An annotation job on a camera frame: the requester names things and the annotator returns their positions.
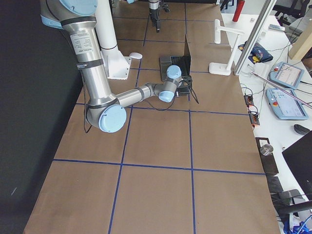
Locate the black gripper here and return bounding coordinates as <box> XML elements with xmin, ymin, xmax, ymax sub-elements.
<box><xmin>175</xmin><ymin>76</ymin><xmax>193</xmax><ymax>97</ymax></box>
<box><xmin>149</xmin><ymin>9</ymin><xmax>161</xmax><ymax>32</ymax></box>

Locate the grey laptop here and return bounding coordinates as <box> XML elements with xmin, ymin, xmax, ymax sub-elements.
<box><xmin>159</xmin><ymin>35</ymin><xmax>191</xmax><ymax>81</ymax></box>

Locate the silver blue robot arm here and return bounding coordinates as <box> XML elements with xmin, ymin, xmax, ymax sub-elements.
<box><xmin>40</xmin><ymin>0</ymin><xmax>191</xmax><ymax>133</ymax></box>
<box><xmin>148</xmin><ymin>0</ymin><xmax>170</xmax><ymax>33</ymax></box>

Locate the white desk lamp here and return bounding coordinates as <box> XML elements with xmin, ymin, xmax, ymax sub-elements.
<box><xmin>208</xmin><ymin>19</ymin><xmax>245</xmax><ymax>76</ymax></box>

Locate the white computer mouse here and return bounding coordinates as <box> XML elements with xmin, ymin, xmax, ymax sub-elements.
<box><xmin>129</xmin><ymin>52</ymin><xmax>143</xmax><ymax>59</ymax></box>

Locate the black desk mouse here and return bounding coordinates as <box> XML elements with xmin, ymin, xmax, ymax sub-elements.
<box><xmin>293</xmin><ymin>124</ymin><xmax>310</xmax><ymax>136</ymax></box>

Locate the orange black connector strip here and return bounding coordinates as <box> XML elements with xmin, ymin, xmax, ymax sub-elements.
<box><xmin>244</xmin><ymin>95</ymin><xmax>260</xmax><ymax>128</ymax></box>

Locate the navy space print pouch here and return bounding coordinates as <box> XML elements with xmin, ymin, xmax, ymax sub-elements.
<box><xmin>248</xmin><ymin>42</ymin><xmax>273</xmax><ymax>64</ymax></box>

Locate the brown paper table cover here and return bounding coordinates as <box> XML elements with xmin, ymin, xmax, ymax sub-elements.
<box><xmin>24</xmin><ymin>2</ymin><xmax>280</xmax><ymax>234</ymax></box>

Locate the thin metal rod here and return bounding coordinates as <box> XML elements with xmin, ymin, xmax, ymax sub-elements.
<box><xmin>251</xmin><ymin>72</ymin><xmax>312</xmax><ymax>109</ymax></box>

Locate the red cylinder bottle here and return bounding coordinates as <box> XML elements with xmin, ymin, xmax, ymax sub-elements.
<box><xmin>232</xmin><ymin>0</ymin><xmax>245</xmax><ymax>22</ymax></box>

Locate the upper teach pendant tablet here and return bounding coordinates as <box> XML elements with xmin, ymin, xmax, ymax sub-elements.
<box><xmin>269</xmin><ymin>62</ymin><xmax>304</xmax><ymax>90</ymax></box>

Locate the teach pendant tablet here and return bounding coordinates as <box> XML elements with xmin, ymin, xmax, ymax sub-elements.
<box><xmin>266</xmin><ymin>88</ymin><xmax>309</xmax><ymax>120</ymax></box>
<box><xmin>269</xmin><ymin>62</ymin><xmax>304</xmax><ymax>90</ymax></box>

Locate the lower teach pendant tablet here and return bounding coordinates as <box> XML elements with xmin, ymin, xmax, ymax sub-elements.
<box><xmin>266</xmin><ymin>88</ymin><xmax>309</xmax><ymax>120</ymax></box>

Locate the metal cup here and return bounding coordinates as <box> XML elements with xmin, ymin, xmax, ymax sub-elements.
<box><xmin>259</xmin><ymin>144</ymin><xmax>273</xmax><ymax>156</ymax></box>

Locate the black monitor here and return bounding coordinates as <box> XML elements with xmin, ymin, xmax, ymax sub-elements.
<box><xmin>282</xmin><ymin>132</ymin><xmax>312</xmax><ymax>200</ymax></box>

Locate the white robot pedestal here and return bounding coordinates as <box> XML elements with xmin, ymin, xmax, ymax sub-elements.
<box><xmin>95</xmin><ymin>0</ymin><xmax>131</xmax><ymax>80</ymax></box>

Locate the aluminium frame post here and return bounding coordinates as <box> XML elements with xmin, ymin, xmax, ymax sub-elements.
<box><xmin>234</xmin><ymin>0</ymin><xmax>276</xmax><ymax>76</ymax></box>

